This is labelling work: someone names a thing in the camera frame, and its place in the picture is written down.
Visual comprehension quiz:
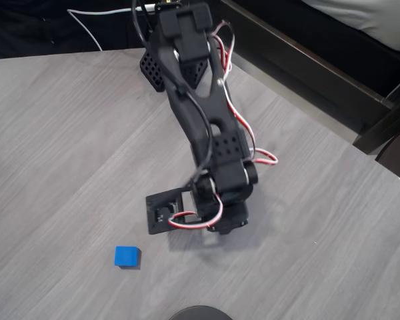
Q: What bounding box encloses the small blue cube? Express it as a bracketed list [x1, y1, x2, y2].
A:
[113, 245, 142, 270]

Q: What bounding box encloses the dark round object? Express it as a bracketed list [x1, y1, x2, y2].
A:
[169, 305, 235, 320]

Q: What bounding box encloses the white mattress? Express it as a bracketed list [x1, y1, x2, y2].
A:
[301, 0, 400, 53]

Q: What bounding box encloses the red and white servo wire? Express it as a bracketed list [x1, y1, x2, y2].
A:
[167, 192, 225, 231]
[210, 19, 279, 167]

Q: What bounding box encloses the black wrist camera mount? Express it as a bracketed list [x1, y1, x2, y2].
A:
[145, 186, 201, 235]

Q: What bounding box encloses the black cable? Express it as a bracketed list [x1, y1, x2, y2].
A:
[131, 0, 215, 187]

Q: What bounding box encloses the dark wooden bed frame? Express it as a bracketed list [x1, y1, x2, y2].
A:
[219, 0, 400, 156]

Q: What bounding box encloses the white cable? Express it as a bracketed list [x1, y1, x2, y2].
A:
[67, 3, 156, 52]

